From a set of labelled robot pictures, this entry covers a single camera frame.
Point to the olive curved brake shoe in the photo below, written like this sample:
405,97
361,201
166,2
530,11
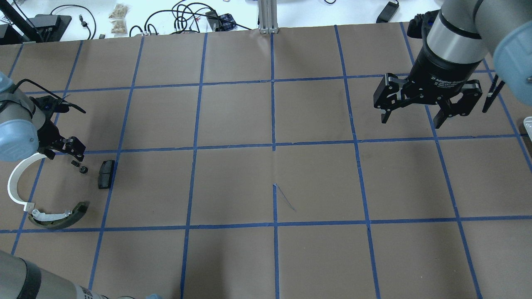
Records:
60,220

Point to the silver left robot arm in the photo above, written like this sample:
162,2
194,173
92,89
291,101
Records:
27,135

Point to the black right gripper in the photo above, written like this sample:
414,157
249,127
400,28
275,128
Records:
441,71

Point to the black power adapter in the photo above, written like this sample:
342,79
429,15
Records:
388,12

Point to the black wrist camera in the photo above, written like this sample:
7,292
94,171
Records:
50,104

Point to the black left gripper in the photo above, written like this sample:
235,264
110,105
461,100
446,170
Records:
50,134

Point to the small black bearing gear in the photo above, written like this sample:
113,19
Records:
83,169

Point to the dark grey brake pad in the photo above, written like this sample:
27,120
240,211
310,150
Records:
106,172

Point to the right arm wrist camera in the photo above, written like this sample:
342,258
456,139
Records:
420,25

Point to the aluminium frame post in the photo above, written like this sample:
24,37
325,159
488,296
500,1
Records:
267,12

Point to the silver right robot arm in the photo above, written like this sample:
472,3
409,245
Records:
456,38

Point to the brown paper table mat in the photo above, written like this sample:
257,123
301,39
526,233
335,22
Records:
256,166

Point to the bag of wooden pieces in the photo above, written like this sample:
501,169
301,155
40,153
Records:
118,25

